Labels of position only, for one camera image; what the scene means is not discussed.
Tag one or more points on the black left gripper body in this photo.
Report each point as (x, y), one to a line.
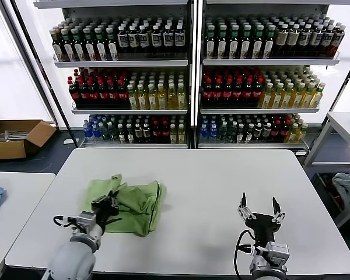
(104, 213)

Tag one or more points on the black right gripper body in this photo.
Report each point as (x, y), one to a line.
(264, 226)

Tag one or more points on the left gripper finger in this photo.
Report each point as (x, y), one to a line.
(102, 200)
(114, 205)

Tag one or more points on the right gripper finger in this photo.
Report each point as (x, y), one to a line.
(279, 216)
(245, 211)

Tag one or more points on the green t-shirt with red print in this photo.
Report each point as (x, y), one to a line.
(134, 204)

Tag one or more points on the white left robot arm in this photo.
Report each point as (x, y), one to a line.
(73, 259)

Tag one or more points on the black storage crate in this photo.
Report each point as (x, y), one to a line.
(321, 186)

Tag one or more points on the red cloth item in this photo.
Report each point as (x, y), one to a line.
(338, 199)

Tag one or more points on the clear green water bottle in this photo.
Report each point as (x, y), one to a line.
(222, 132)
(105, 132)
(231, 133)
(113, 133)

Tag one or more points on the white paper scrap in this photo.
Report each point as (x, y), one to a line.
(67, 141)

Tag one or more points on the small white-cap dark bottle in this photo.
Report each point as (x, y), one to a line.
(146, 132)
(129, 134)
(240, 134)
(138, 132)
(121, 134)
(258, 131)
(266, 131)
(249, 134)

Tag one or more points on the small blue drink bottle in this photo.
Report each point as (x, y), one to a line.
(213, 131)
(204, 131)
(97, 132)
(88, 131)

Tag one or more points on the grey crumpled cloth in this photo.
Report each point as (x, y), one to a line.
(345, 183)

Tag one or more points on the white side table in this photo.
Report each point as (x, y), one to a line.
(20, 198)

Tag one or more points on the small yellow tea bottle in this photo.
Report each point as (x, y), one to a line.
(301, 134)
(173, 135)
(292, 134)
(181, 135)

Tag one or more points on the small red-label cola bottle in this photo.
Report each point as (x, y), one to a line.
(284, 131)
(275, 131)
(156, 132)
(165, 132)

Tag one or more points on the red-cap cola bottle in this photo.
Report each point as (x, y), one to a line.
(84, 95)
(207, 94)
(122, 95)
(103, 95)
(227, 94)
(247, 94)
(256, 94)
(75, 96)
(94, 95)
(217, 94)
(113, 95)
(237, 94)

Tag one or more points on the open cardboard box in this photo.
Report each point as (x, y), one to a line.
(6, 150)

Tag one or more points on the metal parts in bags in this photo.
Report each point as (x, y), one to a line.
(11, 135)

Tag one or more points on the white shelf unit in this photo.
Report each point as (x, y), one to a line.
(119, 63)
(265, 62)

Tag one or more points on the green-cap dark tea bottle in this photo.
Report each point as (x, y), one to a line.
(78, 48)
(268, 46)
(58, 49)
(210, 46)
(234, 46)
(90, 48)
(100, 48)
(112, 48)
(68, 48)
(245, 46)
(257, 46)
(221, 46)

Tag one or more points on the white-label dark drink bottle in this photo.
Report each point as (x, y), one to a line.
(168, 38)
(156, 38)
(179, 38)
(304, 40)
(133, 38)
(326, 41)
(122, 39)
(143, 38)
(315, 40)

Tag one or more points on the beige-label dark drink bottle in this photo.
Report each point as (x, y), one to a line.
(281, 39)
(292, 39)

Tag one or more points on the red-brown tea bottle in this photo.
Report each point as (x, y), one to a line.
(336, 42)

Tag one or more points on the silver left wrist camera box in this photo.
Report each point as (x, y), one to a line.
(86, 222)

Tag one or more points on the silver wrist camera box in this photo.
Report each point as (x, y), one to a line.
(277, 253)
(86, 222)

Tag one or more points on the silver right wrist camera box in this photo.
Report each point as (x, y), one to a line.
(277, 253)

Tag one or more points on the grey metal frame table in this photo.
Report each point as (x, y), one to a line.
(342, 121)

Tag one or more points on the black window frame post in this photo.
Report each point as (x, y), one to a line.
(49, 87)

